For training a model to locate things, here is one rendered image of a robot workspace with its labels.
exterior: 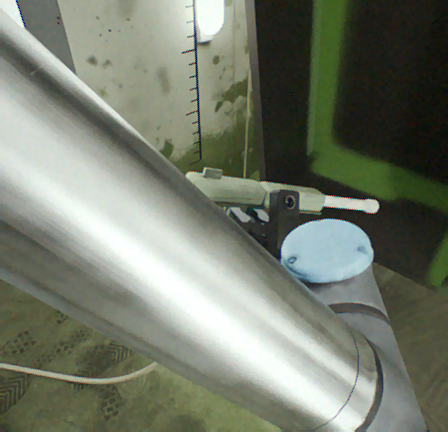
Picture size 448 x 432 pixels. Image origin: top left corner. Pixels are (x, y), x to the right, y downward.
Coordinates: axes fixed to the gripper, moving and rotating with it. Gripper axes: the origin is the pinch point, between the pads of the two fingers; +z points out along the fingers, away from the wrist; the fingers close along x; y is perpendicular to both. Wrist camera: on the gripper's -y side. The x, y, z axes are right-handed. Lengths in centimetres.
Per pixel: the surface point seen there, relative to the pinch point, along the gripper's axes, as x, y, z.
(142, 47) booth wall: -6, -18, 77
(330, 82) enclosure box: 46, -25, 42
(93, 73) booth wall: -21, -7, 71
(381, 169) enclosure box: 71, -4, 28
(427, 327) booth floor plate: 98, 45, -3
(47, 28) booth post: -35, -17, 66
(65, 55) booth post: -30, -11, 68
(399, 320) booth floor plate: 90, 47, 4
